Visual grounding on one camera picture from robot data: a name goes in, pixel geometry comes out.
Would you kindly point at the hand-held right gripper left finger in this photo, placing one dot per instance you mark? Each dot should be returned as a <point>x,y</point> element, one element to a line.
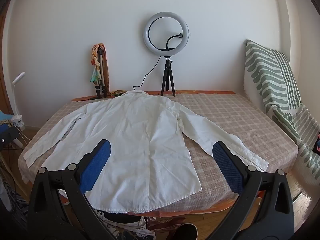
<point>98,165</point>

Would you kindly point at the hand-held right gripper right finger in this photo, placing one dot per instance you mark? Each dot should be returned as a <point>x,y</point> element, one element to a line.
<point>227,162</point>

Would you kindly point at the white long-sleeved shirt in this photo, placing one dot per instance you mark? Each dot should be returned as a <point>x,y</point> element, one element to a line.
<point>140,135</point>

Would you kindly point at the beige plaid blanket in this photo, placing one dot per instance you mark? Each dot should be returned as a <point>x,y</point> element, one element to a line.
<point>225,110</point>

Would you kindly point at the white cloth bag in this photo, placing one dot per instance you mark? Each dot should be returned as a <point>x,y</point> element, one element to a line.
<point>125,226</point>

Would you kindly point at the dark shoe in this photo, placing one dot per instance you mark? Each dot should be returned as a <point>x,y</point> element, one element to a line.
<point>185,232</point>

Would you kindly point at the silver folded tripod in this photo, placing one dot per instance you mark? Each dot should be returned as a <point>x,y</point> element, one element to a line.
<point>102,80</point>

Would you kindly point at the brown patterned scarf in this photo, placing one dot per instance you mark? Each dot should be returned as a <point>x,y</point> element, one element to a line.
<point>107,65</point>

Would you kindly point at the long-haired doll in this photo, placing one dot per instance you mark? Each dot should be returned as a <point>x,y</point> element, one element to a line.
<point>95,62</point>

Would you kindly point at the green striped white pillow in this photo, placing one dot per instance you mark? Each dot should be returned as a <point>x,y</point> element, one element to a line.
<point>270,67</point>

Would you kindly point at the black tripod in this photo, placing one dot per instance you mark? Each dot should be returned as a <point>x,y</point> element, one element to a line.
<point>168,70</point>

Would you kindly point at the white clip desk lamp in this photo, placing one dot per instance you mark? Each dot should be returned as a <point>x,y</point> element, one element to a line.
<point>18,76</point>

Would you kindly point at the black gooseneck phone holder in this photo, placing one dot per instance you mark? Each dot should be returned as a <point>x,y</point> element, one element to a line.
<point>170,40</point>

